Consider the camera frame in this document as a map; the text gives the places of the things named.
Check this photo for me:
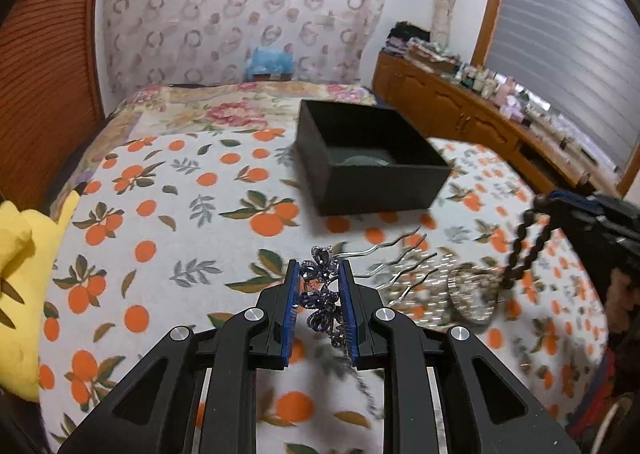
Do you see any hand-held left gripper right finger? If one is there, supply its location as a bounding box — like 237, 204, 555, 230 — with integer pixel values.
338, 259, 583, 454

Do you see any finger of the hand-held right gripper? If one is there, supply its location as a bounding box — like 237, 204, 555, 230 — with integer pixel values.
531, 190, 640, 225

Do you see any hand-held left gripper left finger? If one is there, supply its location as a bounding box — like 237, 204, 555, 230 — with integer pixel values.
56, 259, 301, 454

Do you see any jeweled bow hair comb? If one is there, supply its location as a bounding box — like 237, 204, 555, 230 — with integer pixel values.
298, 228, 437, 419

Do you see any black beaded bracelet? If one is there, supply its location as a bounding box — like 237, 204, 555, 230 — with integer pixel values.
504, 207, 557, 291

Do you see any black square box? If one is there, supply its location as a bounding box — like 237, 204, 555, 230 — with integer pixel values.
294, 99, 454, 217

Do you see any row of bottles and boxes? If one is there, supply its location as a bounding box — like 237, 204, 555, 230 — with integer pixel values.
452, 62, 618, 170

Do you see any orange fruit print blanket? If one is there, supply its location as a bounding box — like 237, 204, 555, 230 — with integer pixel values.
37, 127, 611, 454

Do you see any grey round item in box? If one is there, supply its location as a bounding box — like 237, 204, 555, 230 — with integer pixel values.
332, 153, 397, 168

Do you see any wooden cabinet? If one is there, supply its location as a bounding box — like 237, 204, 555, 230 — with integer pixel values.
372, 50, 627, 196

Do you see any grey window blind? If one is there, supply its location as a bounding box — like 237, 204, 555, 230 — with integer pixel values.
484, 0, 640, 170

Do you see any stack of folded clothes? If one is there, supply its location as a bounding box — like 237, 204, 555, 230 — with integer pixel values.
384, 22, 463, 75

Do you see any floral quilt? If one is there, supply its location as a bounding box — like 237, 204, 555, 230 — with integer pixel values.
50, 82, 377, 215

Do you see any blue tissue pack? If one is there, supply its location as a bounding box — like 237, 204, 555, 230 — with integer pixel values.
244, 47, 296, 82

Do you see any yellow plush toy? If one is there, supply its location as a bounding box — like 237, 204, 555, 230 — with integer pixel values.
0, 188, 82, 403

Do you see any brown ribbed headboard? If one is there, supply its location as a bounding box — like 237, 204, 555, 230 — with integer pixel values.
0, 0, 108, 211

